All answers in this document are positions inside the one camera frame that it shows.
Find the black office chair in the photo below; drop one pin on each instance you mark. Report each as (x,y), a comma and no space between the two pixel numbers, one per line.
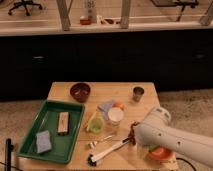
(25,4)

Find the white black dish brush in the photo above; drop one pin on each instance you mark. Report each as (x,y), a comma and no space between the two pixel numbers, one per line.
(93,160)

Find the green plastic tray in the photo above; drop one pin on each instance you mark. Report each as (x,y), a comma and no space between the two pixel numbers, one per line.
(47,120)

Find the bunch of dark grapes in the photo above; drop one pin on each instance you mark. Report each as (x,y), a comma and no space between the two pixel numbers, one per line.
(131,134)

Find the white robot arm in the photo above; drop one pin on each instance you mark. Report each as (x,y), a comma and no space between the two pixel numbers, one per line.
(154,129)

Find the green cucumber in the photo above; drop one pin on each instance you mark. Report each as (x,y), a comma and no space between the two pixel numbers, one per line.
(153,148)

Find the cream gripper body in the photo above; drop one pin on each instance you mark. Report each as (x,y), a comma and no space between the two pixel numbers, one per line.
(142,151)

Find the small red bowl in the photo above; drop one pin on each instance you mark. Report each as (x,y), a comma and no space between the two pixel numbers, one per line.
(85,21)

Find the wooden block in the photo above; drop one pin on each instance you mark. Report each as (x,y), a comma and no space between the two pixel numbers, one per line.
(63,123)

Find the metal cup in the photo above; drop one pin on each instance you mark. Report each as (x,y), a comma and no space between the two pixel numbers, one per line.
(137,93)

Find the purple bowl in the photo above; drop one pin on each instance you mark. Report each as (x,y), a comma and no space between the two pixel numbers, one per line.
(80,92)

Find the blue sponge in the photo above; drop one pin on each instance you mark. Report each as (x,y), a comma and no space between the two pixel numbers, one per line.
(43,142)

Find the yellow banana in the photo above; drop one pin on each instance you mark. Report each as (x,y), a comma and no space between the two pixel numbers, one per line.
(86,126)

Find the orange bowl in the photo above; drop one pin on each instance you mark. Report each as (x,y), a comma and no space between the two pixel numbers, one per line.
(160,154)

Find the orange fruit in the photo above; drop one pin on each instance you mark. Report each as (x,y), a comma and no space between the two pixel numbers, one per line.
(119,104)

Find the blue grey cloth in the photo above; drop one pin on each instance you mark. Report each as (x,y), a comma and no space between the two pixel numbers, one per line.
(105,106)

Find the black stand post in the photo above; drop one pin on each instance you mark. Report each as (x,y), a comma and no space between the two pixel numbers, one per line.
(8,153)

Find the small green cup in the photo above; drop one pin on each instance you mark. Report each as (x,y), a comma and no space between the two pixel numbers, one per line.
(96,125)

